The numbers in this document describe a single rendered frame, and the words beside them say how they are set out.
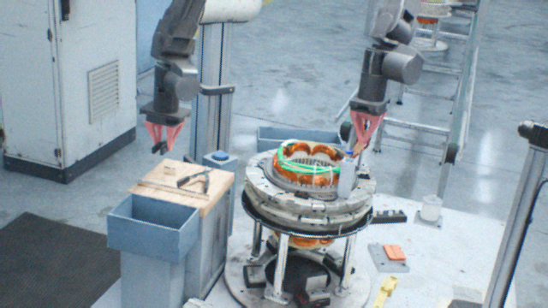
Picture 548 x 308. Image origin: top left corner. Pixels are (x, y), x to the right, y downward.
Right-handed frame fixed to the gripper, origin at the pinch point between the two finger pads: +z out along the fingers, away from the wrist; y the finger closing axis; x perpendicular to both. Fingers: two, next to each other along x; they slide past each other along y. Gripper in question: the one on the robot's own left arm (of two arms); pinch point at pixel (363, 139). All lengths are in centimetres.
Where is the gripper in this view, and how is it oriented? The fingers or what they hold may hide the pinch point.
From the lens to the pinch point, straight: 133.6
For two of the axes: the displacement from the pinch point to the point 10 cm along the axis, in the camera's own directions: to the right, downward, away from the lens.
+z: -1.1, 9.4, 3.3
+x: -9.0, -2.3, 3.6
